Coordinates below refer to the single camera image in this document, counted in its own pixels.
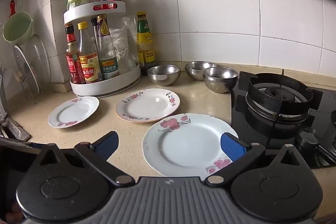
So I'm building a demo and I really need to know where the glass pot lid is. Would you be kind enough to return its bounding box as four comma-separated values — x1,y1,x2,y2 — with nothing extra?
26,34,52,88
13,45,41,94

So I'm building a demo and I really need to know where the metal tray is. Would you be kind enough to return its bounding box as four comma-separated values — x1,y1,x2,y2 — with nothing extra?
0,116,31,142

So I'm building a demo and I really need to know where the green lid glass jar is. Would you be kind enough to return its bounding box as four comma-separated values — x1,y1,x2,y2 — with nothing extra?
67,0,91,12

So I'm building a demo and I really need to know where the black glass gas stove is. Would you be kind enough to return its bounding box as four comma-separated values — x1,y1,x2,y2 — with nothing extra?
231,71,336,169

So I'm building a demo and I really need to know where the steel bowl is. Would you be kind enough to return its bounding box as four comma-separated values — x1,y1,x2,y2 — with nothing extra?
203,67,239,94
185,61,217,82
147,64,181,87

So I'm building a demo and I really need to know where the white two-tier seasoning rack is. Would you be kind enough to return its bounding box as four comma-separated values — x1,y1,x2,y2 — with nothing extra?
63,1,142,98

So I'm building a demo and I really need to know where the yellow cap vinegar bottle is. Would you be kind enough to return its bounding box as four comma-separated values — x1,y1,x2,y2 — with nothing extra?
77,21,103,83

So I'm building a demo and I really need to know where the black stove knob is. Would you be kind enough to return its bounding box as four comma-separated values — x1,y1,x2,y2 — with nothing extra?
294,127,320,155

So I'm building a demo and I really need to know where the large pink flower plate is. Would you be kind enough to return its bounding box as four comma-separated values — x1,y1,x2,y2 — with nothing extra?
142,113,239,177

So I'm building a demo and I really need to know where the small pink flower plate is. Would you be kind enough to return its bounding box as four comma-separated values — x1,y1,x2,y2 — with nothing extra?
48,96,100,128

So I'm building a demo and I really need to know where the orange rim floral plate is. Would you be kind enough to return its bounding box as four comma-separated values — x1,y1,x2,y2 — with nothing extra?
115,88,180,123

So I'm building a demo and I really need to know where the black burner pan support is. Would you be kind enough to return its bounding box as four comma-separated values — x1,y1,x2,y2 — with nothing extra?
245,69,323,133

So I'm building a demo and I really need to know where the green yellow label oil bottle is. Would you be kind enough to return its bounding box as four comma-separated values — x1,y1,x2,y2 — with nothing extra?
136,12,156,76

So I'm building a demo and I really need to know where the clear plastic bag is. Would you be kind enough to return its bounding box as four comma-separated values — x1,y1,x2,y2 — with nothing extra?
109,28,138,74

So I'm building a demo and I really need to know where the red label sauce bottle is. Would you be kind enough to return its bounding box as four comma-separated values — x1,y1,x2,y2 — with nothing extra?
65,24,86,84

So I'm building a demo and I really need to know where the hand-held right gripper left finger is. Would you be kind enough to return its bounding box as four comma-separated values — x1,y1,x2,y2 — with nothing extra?
33,131,134,186

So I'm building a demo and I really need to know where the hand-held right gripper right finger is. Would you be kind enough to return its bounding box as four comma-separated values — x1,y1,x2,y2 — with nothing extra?
205,132,305,186

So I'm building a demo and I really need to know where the clear bottle purple green label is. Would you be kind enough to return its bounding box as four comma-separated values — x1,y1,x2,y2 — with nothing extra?
97,14,120,80

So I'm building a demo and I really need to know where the slim dark bottle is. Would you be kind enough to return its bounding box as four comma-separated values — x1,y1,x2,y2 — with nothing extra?
91,18,102,56

